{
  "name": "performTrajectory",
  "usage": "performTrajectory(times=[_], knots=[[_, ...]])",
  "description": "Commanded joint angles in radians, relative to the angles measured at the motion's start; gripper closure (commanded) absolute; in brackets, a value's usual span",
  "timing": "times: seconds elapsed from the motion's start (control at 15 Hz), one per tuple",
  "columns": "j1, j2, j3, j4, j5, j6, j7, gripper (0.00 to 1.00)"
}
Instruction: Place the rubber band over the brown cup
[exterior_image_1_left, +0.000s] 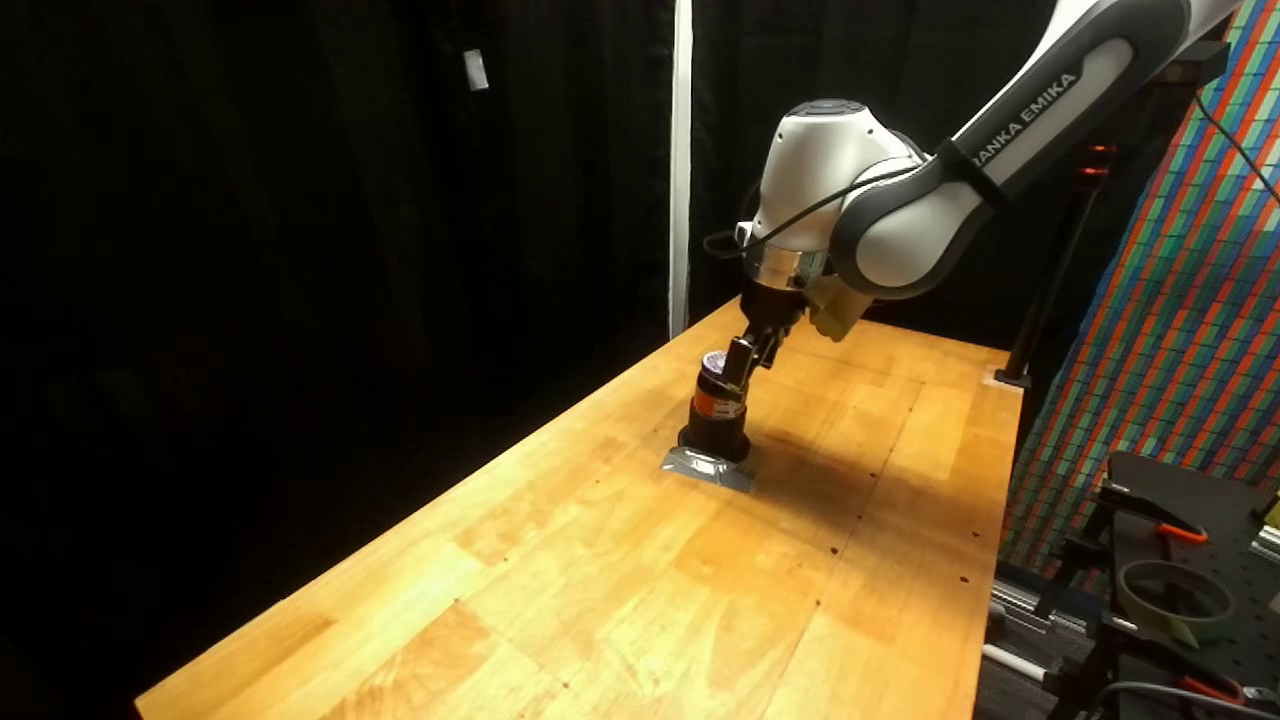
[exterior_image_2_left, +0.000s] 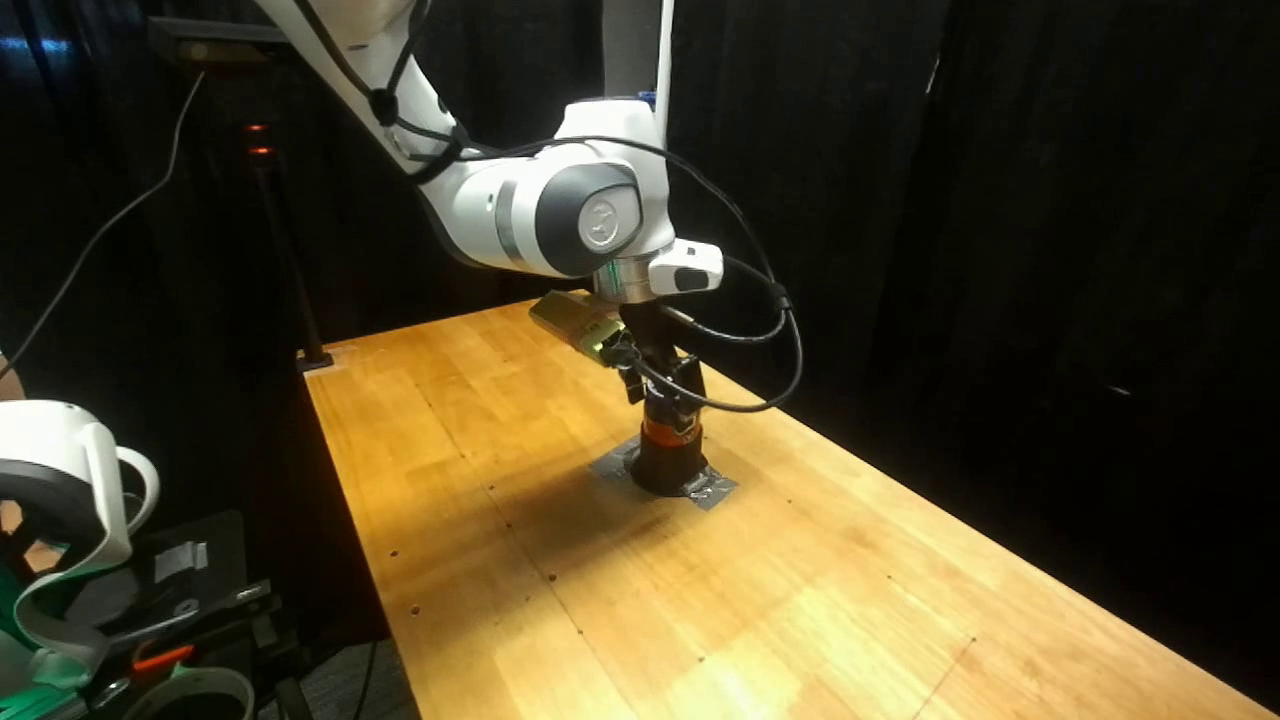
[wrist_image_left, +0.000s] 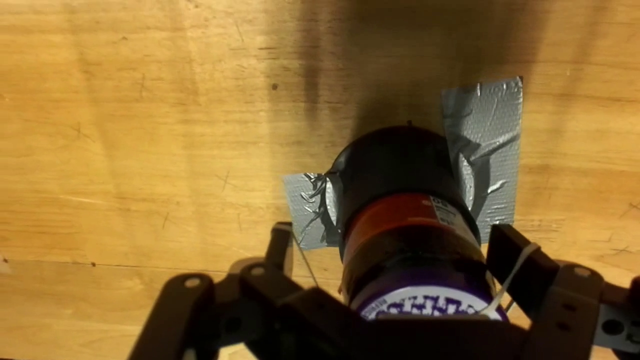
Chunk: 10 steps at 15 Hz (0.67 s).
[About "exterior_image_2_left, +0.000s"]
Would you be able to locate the orange clamp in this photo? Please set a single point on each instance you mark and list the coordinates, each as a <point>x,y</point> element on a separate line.
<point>163,657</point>

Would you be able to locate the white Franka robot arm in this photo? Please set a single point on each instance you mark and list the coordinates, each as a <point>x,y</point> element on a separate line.
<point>533,212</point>

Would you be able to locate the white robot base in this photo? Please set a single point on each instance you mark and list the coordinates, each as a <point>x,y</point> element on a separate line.
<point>61,464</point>

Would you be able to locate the beige masking tape roll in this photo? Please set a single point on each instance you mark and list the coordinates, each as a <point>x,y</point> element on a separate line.
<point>186,691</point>

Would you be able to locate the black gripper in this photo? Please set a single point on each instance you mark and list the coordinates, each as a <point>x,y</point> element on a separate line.
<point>658,348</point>

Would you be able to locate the small silver tray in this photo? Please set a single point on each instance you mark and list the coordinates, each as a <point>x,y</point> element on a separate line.
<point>710,489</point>

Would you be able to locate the white vertical pole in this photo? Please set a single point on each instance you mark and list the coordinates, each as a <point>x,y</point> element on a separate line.
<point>663,53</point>

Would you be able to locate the black tripod stand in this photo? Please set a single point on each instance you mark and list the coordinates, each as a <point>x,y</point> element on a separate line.
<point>284,266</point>

